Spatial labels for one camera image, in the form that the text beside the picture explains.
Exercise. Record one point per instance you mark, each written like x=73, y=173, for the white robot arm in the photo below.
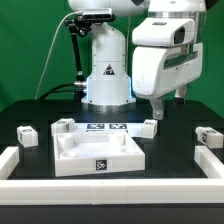
x=109, y=87

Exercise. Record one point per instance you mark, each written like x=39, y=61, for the white square tabletop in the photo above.
x=85, y=153

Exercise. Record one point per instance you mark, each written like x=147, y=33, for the white marker sheet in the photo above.
x=133, y=129

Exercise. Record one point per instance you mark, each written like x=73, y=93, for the grey camera on mount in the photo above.
x=97, y=14

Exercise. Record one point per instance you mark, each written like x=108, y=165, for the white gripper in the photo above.
x=165, y=59

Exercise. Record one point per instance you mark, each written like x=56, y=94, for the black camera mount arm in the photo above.
x=77, y=50

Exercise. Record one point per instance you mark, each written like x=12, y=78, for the white U-shaped fence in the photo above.
x=209, y=189

